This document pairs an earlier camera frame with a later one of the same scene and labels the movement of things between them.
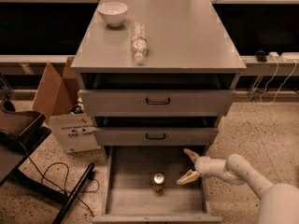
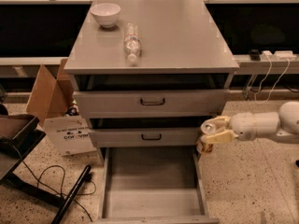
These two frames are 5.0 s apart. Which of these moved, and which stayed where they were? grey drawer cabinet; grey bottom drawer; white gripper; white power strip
Moved: white gripper
Stayed: grey drawer cabinet; white power strip; grey bottom drawer
